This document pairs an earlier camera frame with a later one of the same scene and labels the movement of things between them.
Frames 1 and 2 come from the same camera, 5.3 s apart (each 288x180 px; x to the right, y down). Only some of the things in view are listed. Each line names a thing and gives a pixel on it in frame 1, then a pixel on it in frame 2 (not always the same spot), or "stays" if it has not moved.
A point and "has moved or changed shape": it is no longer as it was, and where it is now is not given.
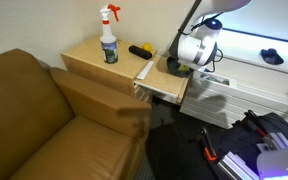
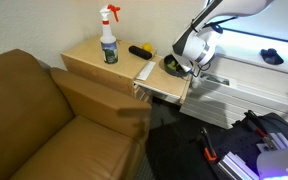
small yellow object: (147, 47) stays
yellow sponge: (183, 68) has moved or changed shape
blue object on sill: (271, 56) stays
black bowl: (173, 67) stays
